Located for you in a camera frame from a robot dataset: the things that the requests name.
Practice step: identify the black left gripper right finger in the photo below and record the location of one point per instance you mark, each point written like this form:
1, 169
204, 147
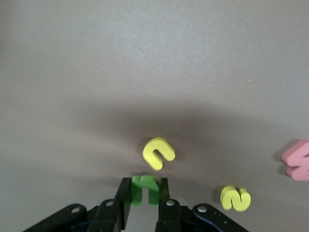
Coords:
173, 217

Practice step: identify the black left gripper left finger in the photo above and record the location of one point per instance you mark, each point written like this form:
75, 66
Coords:
106, 217

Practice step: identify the green foam letter U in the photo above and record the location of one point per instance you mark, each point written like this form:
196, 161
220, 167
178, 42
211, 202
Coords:
140, 184

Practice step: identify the yellow foam number 2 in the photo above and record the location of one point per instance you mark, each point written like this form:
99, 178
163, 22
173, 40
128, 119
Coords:
235, 200

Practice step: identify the yellow foam letter U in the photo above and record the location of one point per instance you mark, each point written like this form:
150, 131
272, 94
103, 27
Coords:
149, 154

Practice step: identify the pink foam letter W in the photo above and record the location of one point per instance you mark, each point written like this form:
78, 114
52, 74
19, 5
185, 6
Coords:
298, 159

